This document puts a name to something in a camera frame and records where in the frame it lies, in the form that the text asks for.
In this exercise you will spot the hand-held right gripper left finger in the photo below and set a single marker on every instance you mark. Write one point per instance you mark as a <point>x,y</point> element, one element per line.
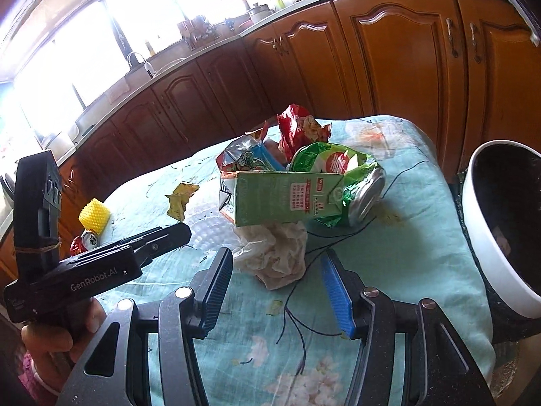
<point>217,287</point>

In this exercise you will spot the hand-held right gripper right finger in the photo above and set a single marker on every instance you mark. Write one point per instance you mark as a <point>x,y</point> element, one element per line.
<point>336,292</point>

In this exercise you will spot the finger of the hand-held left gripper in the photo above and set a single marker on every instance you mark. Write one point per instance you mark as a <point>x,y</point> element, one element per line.
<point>169,237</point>
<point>126,240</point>

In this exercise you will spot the yellow wrapper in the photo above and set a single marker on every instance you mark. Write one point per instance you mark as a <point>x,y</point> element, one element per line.
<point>179,198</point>

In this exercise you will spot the white tissue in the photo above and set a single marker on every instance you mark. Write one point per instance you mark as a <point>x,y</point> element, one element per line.
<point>274,253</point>

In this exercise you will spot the crushed green can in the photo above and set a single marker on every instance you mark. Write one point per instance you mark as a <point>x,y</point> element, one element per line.
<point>365,198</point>

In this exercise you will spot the green drink carton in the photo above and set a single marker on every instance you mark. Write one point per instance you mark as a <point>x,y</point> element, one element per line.
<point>274,198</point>

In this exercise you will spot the silver blue snack bag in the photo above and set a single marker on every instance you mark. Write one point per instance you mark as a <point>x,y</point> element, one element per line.
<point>245,156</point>

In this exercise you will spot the green snack bag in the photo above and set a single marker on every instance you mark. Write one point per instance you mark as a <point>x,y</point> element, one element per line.
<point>325,158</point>

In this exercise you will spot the white trash bin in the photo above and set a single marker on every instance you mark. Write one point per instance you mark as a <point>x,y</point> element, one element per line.
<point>486,253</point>

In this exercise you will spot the red snack bag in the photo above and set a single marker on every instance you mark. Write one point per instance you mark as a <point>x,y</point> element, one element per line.
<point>296,124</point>

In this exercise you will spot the person's left forearm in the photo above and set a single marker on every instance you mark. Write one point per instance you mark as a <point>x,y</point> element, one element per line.
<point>36,382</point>

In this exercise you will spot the person's left hand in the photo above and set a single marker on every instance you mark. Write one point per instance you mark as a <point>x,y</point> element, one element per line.
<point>48,338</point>

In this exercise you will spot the red can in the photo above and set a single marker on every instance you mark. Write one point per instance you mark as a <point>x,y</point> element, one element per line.
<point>88,240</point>

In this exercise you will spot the yellow foam fruit net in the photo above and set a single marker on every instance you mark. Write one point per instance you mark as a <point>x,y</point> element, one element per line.
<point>95,215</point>

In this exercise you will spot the clear plastic film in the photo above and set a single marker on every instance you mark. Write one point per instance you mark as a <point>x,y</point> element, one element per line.
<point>207,224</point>

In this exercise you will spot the teal floral tablecloth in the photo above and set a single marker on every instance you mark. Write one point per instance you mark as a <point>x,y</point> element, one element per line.
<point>401,241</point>

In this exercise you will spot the white basin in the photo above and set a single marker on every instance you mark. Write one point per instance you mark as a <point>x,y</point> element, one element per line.
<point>169,64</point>

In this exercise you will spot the chrome faucet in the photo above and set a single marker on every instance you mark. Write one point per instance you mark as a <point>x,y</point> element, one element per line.
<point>137,57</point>

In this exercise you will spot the utensil rack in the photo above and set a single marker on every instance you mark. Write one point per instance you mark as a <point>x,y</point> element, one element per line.
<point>196,31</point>

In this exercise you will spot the kitchen window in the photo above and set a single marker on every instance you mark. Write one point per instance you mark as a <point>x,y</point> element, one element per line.
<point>126,17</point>

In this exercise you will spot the wooden base cabinets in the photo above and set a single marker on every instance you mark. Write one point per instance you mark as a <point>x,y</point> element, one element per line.
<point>380,72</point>

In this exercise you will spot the white lidded pot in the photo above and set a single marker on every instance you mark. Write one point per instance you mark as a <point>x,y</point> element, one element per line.
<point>258,13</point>

